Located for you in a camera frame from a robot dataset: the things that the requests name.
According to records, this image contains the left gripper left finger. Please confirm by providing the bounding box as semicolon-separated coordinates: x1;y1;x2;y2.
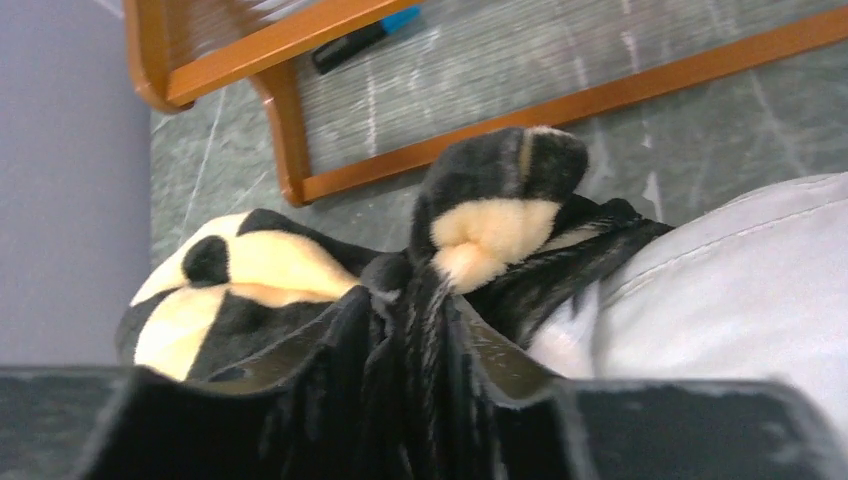
1;287;375;479

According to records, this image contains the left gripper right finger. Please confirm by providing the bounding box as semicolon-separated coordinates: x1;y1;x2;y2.
443;297;847;479

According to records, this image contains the black floral pillowcase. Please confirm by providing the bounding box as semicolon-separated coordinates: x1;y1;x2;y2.
115;126;669;479

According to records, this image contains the wooden two-tier shelf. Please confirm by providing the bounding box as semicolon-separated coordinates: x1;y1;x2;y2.
122;0;848;208

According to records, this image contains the black blue marker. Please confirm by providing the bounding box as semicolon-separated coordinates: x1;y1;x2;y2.
310;5;421;75

